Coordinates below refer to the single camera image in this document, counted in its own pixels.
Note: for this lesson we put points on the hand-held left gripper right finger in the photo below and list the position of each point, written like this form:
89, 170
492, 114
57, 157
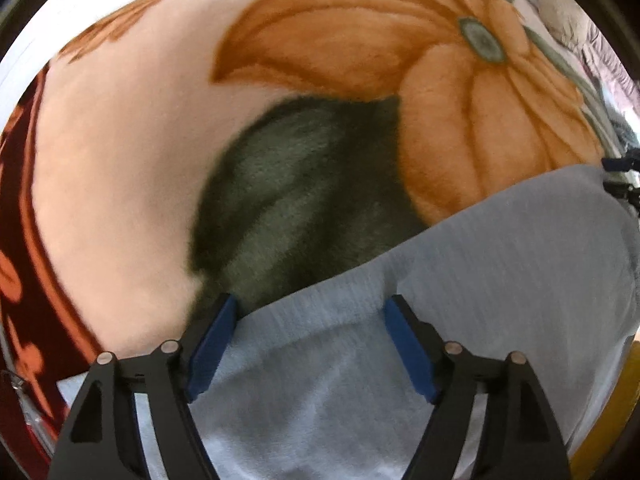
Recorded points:
407, 345

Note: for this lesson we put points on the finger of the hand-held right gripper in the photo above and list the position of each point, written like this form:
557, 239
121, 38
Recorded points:
625, 195
622, 164

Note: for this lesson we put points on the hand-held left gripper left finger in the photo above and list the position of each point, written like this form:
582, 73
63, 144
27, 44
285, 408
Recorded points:
215, 345

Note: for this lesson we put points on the grey fleece pants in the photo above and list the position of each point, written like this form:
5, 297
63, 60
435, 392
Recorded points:
500, 270

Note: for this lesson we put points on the beige padded jacket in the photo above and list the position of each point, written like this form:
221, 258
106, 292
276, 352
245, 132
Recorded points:
555, 0

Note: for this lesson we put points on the floral plush blanket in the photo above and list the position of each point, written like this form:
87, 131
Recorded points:
125, 185

